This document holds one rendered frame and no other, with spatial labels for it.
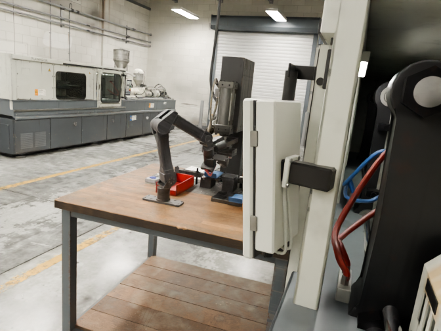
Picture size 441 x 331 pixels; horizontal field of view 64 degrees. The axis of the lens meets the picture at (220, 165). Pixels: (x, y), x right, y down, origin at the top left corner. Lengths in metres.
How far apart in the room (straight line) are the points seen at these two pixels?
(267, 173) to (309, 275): 0.27
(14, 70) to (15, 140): 1.11
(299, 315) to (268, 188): 0.31
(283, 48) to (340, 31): 10.52
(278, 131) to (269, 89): 10.53
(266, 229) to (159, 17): 12.46
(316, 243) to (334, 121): 0.29
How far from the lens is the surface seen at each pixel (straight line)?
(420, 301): 0.85
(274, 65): 11.34
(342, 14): 0.84
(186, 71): 12.41
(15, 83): 6.69
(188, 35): 12.50
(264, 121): 0.80
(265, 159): 0.81
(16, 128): 6.72
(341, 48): 0.82
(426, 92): 0.79
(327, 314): 0.96
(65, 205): 1.79
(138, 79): 9.75
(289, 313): 0.92
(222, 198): 1.84
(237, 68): 2.05
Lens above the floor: 1.48
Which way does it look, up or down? 12 degrees down
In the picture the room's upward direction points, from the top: 5 degrees clockwise
